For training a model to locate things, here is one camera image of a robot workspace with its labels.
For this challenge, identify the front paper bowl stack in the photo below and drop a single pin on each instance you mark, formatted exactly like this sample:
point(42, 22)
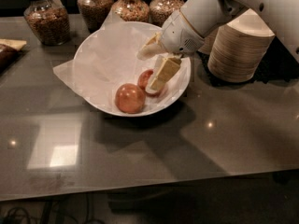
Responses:
point(239, 48)

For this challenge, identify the glass cereal jar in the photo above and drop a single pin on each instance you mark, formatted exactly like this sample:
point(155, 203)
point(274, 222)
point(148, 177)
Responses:
point(132, 10)
point(160, 10)
point(48, 20)
point(94, 12)

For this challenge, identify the brown tray at left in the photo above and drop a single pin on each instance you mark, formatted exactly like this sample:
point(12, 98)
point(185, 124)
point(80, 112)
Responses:
point(9, 50)

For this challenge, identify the white bowl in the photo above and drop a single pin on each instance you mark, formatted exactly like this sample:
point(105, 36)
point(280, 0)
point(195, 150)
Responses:
point(102, 62)

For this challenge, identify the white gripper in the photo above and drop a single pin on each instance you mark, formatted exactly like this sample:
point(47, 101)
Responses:
point(178, 34)

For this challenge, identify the white paper liner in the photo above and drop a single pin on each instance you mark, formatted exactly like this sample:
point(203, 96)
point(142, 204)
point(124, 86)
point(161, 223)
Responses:
point(109, 56)

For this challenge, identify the left glass cereal jar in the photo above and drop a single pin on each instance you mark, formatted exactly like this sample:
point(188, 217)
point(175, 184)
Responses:
point(48, 20)

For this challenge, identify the black tray under stacks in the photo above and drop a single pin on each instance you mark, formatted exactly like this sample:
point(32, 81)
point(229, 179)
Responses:
point(276, 64)

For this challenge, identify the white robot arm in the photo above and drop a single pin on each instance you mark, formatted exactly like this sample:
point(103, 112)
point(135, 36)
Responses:
point(281, 16)

